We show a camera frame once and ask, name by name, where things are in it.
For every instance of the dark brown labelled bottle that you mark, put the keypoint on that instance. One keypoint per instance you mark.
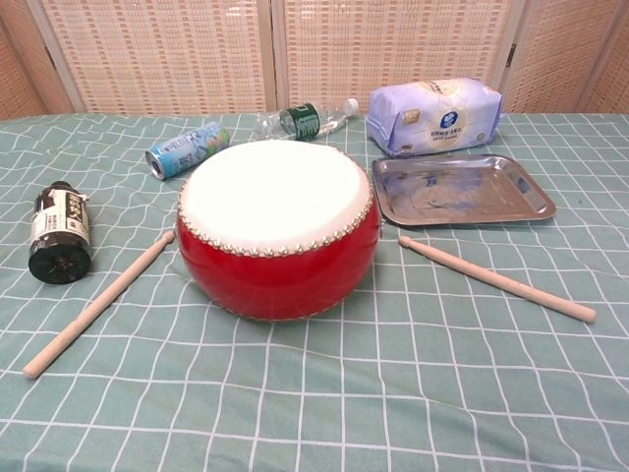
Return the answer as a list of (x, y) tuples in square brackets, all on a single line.
[(59, 231)]

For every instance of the lilac tissue pack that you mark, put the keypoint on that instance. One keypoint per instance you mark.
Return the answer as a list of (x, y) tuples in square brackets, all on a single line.
[(432, 118)]

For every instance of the red drum white skin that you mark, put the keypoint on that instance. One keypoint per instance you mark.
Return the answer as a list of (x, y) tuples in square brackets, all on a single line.
[(275, 275)]

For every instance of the wooden drumstick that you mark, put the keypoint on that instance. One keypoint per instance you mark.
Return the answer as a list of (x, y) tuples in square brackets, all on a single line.
[(491, 277), (98, 305)]

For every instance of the clear bottle green label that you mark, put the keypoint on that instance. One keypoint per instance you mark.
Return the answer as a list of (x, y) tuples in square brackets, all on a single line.
[(300, 120)]

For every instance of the rectangular metal tray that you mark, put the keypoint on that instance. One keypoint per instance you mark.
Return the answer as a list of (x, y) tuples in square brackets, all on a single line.
[(462, 192)]

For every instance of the blue green drink can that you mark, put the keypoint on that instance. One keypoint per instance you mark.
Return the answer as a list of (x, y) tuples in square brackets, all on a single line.
[(187, 150)]

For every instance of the woven bamboo folding screen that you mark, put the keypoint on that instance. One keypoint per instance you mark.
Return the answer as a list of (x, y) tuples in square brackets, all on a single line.
[(162, 54)]

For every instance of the green checked tablecloth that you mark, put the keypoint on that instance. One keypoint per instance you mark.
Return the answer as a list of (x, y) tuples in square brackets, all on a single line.
[(393, 393)]

